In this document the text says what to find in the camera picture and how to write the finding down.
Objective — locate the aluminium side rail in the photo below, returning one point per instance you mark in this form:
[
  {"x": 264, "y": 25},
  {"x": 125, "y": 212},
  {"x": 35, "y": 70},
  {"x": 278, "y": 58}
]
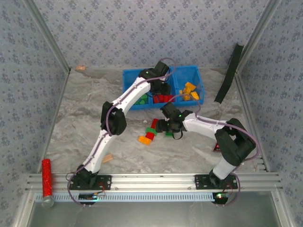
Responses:
[
  {"x": 61, "y": 94},
  {"x": 246, "y": 99}
]

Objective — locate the aluminium frame post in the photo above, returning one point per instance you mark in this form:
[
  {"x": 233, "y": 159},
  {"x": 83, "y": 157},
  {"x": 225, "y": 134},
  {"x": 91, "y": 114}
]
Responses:
[
  {"x": 256, "y": 35},
  {"x": 50, "y": 35}
]

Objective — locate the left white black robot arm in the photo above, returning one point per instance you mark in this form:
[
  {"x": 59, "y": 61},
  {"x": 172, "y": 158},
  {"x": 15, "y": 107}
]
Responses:
[{"x": 132, "y": 94}]

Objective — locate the red triangle sign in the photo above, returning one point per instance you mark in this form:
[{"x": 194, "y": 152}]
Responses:
[{"x": 216, "y": 147}]

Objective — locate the aluminium mounting rail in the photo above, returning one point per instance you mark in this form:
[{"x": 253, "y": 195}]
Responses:
[{"x": 151, "y": 180}]

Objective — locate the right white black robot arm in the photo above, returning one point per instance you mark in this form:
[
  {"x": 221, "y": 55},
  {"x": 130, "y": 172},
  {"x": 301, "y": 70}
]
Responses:
[{"x": 201, "y": 125}]

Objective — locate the long orange lego brick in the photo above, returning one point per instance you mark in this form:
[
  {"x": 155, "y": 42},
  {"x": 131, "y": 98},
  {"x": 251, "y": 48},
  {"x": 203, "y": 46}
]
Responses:
[{"x": 145, "y": 140}]

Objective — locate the red glitter tube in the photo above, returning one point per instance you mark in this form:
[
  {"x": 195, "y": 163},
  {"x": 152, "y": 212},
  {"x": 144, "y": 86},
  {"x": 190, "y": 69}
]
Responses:
[{"x": 47, "y": 179}]

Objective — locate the large red lego brick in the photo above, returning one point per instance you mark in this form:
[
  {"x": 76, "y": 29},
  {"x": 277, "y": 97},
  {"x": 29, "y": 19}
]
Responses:
[
  {"x": 171, "y": 98},
  {"x": 156, "y": 99}
]

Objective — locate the grooved wooden block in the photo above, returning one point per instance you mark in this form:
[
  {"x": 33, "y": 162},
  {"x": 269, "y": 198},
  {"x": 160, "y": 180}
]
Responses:
[{"x": 109, "y": 158}]

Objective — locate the small circuit board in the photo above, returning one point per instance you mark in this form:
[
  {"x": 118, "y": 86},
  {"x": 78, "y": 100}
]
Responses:
[
  {"x": 88, "y": 196},
  {"x": 221, "y": 196}
]

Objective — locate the small green lego brick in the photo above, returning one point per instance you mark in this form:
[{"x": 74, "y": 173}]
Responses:
[{"x": 143, "y": 96}]

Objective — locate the small wooden block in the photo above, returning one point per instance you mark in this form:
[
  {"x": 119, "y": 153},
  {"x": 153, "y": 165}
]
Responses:
[{"x": 80, "y": 68}]

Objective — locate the orange round lego piece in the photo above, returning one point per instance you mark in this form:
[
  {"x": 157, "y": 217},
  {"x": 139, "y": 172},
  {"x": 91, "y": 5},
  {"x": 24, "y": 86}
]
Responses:
[{"x": 195, "y": 95}]

